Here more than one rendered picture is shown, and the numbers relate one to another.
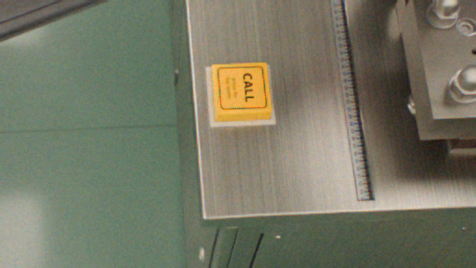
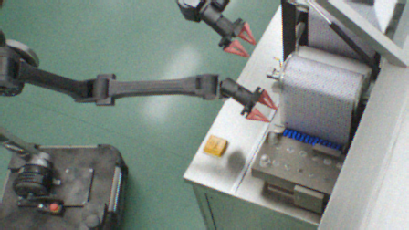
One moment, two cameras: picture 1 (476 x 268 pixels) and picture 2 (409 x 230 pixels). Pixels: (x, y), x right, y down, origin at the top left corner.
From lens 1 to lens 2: 1.15 m
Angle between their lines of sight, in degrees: 22
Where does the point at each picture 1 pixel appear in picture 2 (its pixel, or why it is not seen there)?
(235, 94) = (212, 145)
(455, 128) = (259, 174)
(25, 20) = (136, 91)
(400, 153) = (253, 182)
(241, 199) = (196, 176)
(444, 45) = (268, 148)
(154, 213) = not seen: hidden behind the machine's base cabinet
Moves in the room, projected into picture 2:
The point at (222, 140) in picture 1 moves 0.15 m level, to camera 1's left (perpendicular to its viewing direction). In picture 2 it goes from (202, 158) to (172, 139)
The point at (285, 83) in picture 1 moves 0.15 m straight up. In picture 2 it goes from (232, 149) to (227, 126)
